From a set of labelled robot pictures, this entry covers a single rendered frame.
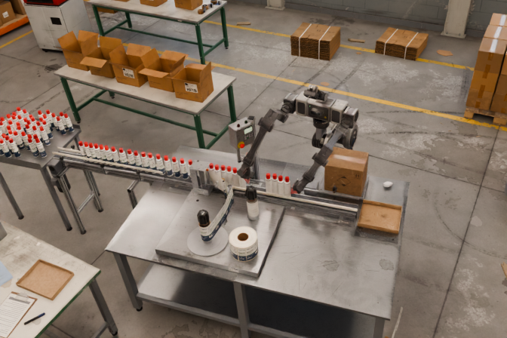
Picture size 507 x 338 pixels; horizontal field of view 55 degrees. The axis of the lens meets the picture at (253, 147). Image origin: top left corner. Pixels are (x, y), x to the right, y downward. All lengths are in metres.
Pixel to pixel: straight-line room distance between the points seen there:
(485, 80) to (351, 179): 2.87
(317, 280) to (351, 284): 0.23
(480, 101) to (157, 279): 4.25
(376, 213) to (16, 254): 2.78
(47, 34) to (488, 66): 6.63
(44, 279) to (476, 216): 3.89
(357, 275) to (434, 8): 5.80
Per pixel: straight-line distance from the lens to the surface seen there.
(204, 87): 5.36
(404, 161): 5.76
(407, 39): 7.88
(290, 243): 3.70
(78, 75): 6.43
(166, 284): 4.37
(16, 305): 3.93
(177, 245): 3.73
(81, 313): 4.72
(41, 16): 8.83
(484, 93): 6.43
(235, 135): 3.71
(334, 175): 3.93
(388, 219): 3.90
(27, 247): 4.27
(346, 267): 3.57
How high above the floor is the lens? 3.63
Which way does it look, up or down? 38 degrees down
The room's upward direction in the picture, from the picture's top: 5 degrees counter-clockwise
